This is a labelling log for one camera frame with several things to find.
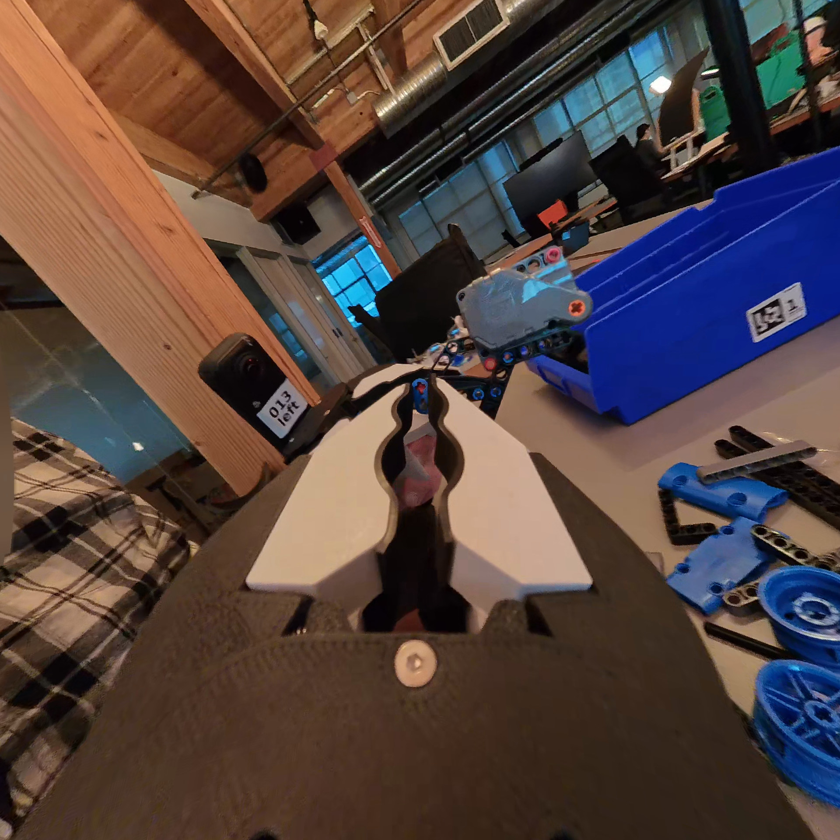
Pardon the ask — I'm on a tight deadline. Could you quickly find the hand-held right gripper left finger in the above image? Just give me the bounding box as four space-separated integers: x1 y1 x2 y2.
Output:
245 385 410 632

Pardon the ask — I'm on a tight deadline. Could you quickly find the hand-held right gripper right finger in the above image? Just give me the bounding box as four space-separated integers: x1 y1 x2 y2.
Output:
432 379 594 632

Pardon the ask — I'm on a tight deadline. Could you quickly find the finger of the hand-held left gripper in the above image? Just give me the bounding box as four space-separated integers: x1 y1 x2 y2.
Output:
351 363 429 403

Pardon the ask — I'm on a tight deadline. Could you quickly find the black angled beam assembly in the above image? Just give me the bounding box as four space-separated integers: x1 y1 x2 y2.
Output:
420 249 580 422

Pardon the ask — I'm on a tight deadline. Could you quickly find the grey pull-back motor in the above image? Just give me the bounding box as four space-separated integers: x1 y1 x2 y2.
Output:
456 266 595 350

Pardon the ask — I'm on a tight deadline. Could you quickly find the grey desk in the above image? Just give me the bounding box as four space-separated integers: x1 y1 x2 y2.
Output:
492 197 840 840

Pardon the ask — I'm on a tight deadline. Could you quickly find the person's left hand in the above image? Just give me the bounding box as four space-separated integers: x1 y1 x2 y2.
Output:
394 438 439 511

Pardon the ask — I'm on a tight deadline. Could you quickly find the blue holed panel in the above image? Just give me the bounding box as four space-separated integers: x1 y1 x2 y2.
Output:
658 462 790 524
666 517 780 616

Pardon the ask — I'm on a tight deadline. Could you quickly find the grey flat plate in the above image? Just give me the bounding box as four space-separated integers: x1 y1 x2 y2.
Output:
697 441 819 487

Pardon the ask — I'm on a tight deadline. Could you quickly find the person's plaid shirt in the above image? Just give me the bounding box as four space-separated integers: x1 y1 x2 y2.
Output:
0 420 193 823

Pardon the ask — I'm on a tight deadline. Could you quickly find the black monitor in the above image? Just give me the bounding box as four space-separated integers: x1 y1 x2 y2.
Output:
504 131 599 212

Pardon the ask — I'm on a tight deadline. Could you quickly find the blue labelled storage bin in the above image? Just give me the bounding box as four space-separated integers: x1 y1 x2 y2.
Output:
525 147 840 427

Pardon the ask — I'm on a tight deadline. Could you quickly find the pile of black beam pieces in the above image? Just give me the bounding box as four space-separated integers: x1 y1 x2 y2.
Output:
658 425 840 665

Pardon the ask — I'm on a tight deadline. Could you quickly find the blue wheel hub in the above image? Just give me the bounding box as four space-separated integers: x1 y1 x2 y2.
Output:
758 566 840 672
753 659 840 809

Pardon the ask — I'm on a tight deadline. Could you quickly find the white vent grille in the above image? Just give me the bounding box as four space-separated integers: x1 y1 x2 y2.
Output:
433 0 513 71

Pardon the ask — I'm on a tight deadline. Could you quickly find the green crate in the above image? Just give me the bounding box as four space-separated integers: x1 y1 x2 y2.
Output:
697 84 736 143

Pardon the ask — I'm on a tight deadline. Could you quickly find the black round-head pole lamp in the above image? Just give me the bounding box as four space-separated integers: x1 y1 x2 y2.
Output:
702 0 780 176

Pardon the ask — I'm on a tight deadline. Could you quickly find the black wall speaker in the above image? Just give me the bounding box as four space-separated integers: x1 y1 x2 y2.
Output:
272 206 322 246

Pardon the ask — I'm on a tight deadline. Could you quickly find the silver air duct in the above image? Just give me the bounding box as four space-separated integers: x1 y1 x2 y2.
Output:
371 0 560 137

